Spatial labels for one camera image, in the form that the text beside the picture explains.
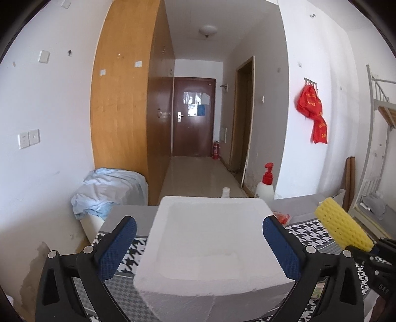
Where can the metal wall hook rack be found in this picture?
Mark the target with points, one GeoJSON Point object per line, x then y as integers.
{"type": "Point", "coordinates": [311, 81]}

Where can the red snack packet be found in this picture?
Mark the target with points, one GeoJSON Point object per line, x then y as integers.
{"type": "Point", "coordinates": [282, 218]}

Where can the white paper notice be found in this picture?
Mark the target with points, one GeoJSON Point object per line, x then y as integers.
{"type": "Point", "coordinates": [191, 99]}

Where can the wooden planks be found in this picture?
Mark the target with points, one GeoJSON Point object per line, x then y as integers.
{"type": "Point", "coordinates": [350, 182]}

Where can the white metal bunk bed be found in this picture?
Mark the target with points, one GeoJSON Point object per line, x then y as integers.
{"type": "Point", "coordinates": [376, 89]}

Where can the small white cup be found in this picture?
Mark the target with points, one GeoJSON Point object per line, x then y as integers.
{"type": "Point", "coordinates": [226, 192]}

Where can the wooden door frame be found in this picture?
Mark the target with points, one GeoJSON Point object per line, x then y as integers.
{"type": "Point", "coordinates": [251, 123]}

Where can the red plastic bag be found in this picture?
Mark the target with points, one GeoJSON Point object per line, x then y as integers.
{"type": "Point", "coordinates": [320, 131]}
{"type": "Point", "coordinates": [309, 102]}

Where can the white wall socket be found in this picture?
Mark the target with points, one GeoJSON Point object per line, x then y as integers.
{"type": "Point", "coordinates": [23, 140]}

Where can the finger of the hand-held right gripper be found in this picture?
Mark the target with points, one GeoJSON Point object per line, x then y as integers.
{"type": "Point", "coordinates": [386, 247]}
{"type": "Point", "coordinates": [382, 272]}

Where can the white light switch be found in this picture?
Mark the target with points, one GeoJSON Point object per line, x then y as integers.
{"type": "Point", "coordinates": [43, 56]}

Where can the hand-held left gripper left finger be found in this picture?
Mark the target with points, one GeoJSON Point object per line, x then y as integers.
{"type": "Point", "coordinates": [119, 247]}

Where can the white bottle with red pump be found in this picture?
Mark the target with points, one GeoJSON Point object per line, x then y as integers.
{"type": "Point", "coordinates": [265, 189]}

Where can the ceiling lamp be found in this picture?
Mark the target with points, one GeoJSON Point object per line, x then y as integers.
{"type": "Point", "coordinates": [208, 30]}

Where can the yellow sponge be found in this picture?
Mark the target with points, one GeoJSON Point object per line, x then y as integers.
{"type": "Point", "coordinates": [337, 226]}

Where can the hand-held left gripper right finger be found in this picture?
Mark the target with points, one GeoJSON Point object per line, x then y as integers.
{"type": "Point", "coordinates": [281, 247]}

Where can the grey pillow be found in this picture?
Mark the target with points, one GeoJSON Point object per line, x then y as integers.
{"type": "Point", "coordinates": [374, 206]}

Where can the white foam box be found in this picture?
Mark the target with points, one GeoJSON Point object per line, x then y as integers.
{"type": "Point", "coordinates": [198, 229]}

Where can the light blue cloth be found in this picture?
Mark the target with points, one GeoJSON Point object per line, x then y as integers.
{"type": "Point", "coordinates": [108, 189]}

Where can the wooden wardrobe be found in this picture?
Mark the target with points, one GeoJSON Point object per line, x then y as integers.
{"type": "Point", "coordinates": [123, 108]}

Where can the dark brown door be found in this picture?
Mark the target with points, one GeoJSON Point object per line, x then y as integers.
{"type": "Point", "coordinates": [195, 136]}

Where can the white wall switch plate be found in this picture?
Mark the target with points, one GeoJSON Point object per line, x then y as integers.
{"type": "Point", "coordinates": [34, 136]}

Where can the houndstooth tablecloth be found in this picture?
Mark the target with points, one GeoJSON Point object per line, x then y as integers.
{"type": "Point", "coordinates": [138, 251]}

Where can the white container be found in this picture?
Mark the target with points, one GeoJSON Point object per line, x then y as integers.
{"type": "Point", "coordinates": [91, 227]}

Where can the red fire extinguisher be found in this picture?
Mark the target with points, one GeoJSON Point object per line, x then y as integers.
{"type": "Point", "coordinates": [215, 150]}

